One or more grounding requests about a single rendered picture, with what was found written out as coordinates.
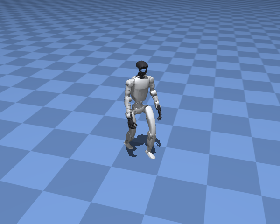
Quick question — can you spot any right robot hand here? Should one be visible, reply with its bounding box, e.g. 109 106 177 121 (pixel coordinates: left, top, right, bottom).
127 114 137 129

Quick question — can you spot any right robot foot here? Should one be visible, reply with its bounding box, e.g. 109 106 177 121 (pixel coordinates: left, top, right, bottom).
124 142 133 149

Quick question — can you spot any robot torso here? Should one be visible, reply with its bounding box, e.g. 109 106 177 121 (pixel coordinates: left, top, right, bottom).
130 74 150 114

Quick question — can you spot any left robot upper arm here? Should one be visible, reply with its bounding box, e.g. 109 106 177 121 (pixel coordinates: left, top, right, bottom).
148 76 156 96

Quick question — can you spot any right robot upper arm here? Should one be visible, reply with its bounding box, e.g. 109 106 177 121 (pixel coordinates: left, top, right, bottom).
125 79 135 102

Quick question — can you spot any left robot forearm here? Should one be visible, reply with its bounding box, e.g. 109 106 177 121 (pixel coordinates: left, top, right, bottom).
152 94 160 108

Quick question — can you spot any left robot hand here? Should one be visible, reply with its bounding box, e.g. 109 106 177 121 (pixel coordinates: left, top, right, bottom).
157 105 161 120

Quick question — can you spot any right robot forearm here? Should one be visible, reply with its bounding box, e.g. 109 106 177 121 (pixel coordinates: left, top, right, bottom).
124 97 132 118

